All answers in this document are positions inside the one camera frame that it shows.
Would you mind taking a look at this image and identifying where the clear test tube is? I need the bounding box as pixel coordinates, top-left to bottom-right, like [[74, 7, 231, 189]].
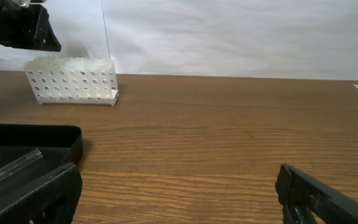
[[46, 50, 57, 68], [82, 44, 95, 60], [0, 147, 44, 200]]

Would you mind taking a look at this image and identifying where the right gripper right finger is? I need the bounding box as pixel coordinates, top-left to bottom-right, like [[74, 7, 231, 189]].
[[274, 163, 358, 224]]

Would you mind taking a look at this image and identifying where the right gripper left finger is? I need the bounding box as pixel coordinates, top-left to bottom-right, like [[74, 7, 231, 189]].
[[0, 162, 83, 224]]

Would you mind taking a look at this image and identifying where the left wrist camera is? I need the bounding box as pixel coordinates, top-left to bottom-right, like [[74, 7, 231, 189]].
[[17, 0, 48, 7]]

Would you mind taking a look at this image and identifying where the black tray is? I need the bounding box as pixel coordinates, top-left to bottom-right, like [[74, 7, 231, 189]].
[[0, 123, 84, 203]]

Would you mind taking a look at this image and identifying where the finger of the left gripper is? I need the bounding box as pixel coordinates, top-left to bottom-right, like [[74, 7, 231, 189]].
[[14, 5, 63, 53]]

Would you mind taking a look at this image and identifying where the white test tube rack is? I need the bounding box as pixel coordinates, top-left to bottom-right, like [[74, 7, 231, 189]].
[[23, 55, 120, 107]]

